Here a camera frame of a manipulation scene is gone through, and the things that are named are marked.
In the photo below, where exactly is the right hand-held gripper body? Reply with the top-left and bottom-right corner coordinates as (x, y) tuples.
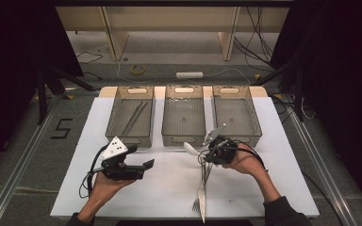
(202, 123), (239, 166)

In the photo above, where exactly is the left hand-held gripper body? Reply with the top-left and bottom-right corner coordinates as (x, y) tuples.
(100, 136), (145, 182)

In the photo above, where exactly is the grey transparent plastic bin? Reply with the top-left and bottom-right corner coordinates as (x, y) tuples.
(105, 85), (156, 149)
(211, 85), (263, 149)
(161, 84), (207, 148)

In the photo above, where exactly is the metal chopstick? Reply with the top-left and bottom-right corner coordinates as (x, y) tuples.
(120, 100), (145, 137)
(123, 101), (149, 137)

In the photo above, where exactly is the metal table knife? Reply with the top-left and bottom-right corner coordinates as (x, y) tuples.
(198, 163), (208, 224)

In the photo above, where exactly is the metal fork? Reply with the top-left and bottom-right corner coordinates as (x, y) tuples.
(191, 163), (214, 213)

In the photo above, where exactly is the person's right hand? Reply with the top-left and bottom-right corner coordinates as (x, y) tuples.
(222, 143), (267, 177)

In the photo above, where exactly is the person's left hand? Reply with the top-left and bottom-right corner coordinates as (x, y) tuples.
(89, 171), (136, 207)

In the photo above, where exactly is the white table mat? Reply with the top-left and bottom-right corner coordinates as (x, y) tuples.
(50, 95), (321, 219)

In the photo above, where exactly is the yellow tape roll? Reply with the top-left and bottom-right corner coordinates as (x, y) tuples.
(130, 64), (146, 75)

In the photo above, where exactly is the white power strip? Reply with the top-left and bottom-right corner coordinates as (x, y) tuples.
(175, 72), (204, 80)

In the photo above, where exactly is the black tripod stand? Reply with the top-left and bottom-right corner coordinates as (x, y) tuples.
(35, 62), (98, 126)
(250, 57), (307, 123)

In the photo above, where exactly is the light wooden shelf unit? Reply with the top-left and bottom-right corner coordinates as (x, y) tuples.
(55, 6), (290, 62)

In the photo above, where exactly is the black curtain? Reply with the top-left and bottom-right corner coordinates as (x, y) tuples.
(269, 0), (362, 219)
(0, 0), (85, 185)

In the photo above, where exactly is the left hand-held gripper black cable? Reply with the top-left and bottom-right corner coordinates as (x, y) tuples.
(78, 144), (107, 201)

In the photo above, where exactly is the hand-held gripper black cable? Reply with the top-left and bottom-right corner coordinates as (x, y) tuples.
(230, 139), (269, 173)
(78, 144), (107, 201)

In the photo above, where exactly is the right hand-held gripper black cable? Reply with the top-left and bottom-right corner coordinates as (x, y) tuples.
(230, 139), (269, 173)

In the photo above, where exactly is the white power cable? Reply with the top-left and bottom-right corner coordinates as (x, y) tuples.
(116, 58), (253, 87)

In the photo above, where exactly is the thin black floor cable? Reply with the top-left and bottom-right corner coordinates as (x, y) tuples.
(74, 50), (105, 81)

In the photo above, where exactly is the aluminium floor rail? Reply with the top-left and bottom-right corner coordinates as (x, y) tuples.
(0, 93), (62, 226)
(281, 93), (361, 226)

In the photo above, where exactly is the bundle of black cables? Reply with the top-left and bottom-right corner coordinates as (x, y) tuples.
(233, 6), (277, 73)

